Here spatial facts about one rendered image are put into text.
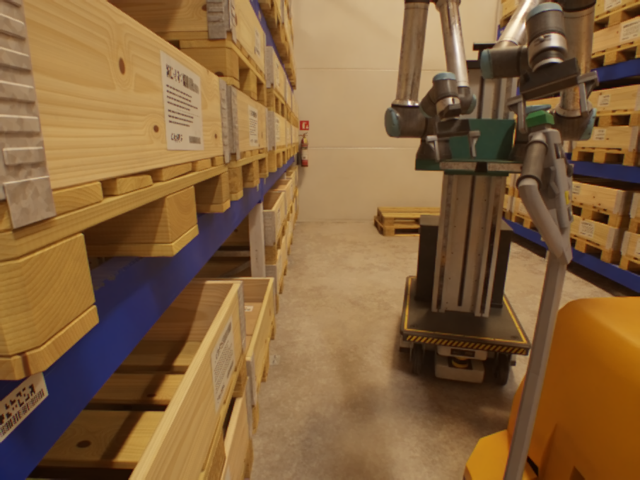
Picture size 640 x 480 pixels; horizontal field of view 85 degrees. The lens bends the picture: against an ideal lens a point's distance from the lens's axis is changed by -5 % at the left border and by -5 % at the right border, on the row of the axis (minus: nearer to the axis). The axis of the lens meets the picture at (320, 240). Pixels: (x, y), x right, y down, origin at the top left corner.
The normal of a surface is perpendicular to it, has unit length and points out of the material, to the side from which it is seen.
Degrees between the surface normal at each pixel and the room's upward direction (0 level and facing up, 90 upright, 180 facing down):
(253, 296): 90
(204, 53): 90
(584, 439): 74
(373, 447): 0
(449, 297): 90
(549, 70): 62
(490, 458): 22
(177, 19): 90
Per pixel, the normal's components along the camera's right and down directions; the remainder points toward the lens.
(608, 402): -0.96, -0.26
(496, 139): -0.26, 0.26
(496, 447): -0.37, -0.89
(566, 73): -0.68, -0.31
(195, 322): 0.02, 0.26
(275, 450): 0.00, -0.96
